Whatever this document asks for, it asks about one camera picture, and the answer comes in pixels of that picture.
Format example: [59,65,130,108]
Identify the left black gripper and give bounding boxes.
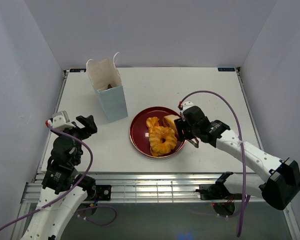
[51,114,97,164]

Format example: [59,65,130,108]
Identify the large round bread roll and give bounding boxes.
[162,114,180,139]

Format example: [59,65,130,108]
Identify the metal serving tongs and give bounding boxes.
[187,137,199,148]

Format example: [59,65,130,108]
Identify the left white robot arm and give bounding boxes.
[22,111,98,240]

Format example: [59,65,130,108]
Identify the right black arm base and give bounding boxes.
[195,184,242,201]

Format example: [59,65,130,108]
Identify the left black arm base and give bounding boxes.
[85,185,112,201]

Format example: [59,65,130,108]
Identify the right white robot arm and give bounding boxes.
[174,101,300,210]

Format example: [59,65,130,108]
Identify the small twisted orange bread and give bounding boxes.
[146,116,160,134]

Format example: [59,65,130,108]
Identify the light blue paper bag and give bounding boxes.
[86,53,128,123]

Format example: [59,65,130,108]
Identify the dark red round plate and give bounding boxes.
[129,106,186,159]

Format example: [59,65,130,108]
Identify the left blue table label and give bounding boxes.
[69,68,87,73]

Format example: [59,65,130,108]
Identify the blue table label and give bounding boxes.
[69,68,87,73]
[217,67,236,72]

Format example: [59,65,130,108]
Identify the right blue table label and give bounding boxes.
[217,67,236,72]

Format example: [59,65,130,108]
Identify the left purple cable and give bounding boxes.
[0,124,118,240]

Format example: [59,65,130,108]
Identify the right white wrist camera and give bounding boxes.
[178,101,194,118]

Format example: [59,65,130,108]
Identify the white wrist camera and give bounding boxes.
[178,101,194,118]
[45,110,76,131]

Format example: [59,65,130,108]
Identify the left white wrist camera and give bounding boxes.
[45,110,76,131]

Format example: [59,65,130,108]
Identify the large fluted ring bread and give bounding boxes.
[149,126,177,157]

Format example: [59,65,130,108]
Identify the aluminium frame rail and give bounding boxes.
[19,172,291,204]

